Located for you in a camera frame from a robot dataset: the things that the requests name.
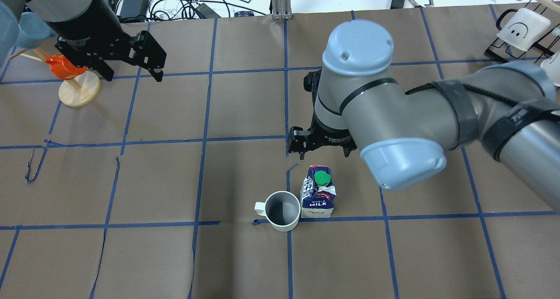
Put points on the blue white milk carton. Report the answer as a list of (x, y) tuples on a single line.
[(317, 193)]

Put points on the wooden mug tree stand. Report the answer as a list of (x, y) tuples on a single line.
[(73, 93)]

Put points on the black power adapter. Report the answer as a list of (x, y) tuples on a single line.
[(133, 10)]

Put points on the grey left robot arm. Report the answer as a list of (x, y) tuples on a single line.
[(50, 11)]

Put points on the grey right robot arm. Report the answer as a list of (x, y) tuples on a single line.
[(402, 136)]

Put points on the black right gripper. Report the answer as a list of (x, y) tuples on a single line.
[(331, 135)]

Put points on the white cup at right edge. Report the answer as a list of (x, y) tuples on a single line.
[(551, 66)]

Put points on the black wire mug rack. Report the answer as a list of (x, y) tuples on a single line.
[(542, 49)]

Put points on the white smiley face mug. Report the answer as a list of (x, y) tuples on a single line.
[(521, 28)]

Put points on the blue cup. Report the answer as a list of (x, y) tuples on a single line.
[(32, 31)]

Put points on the white HOME mug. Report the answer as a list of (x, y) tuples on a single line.
[(281, 209)]

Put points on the orange cup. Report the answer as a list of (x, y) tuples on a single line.
[(62, 68)]

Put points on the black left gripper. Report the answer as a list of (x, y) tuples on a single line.
[(82, 31)]

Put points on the aluminium frame post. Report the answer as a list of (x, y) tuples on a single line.
[(281, 10)]

